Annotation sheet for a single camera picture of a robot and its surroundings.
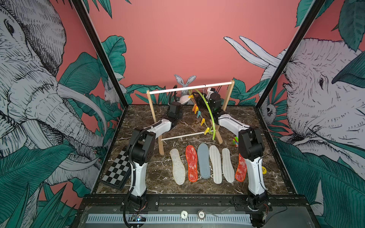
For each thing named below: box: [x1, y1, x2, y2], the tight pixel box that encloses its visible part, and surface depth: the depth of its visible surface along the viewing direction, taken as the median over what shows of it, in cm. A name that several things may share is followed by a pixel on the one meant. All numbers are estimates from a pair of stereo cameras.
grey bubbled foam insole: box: [197, 142, 211, 180], surface depth 91 cm
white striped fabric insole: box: [209, 144, 222, 184], surface depth 90 cm
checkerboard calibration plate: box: [101, 146, 132, 190], surface depth 81 cm
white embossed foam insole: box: [179, 95, 191, 105], surface depth 93 cm
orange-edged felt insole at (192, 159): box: [185, 144, 199, 183], surface depth 90 cm
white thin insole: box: [221, 147, 235, 184], surface depth 90 cm
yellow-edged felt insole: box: [169, 148, 186, 186], surface depth 88 cm
